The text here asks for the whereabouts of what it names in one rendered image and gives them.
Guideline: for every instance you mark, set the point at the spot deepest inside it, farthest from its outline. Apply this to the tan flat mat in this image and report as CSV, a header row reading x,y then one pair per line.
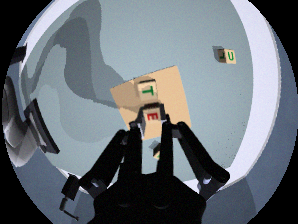
x,y
170,92

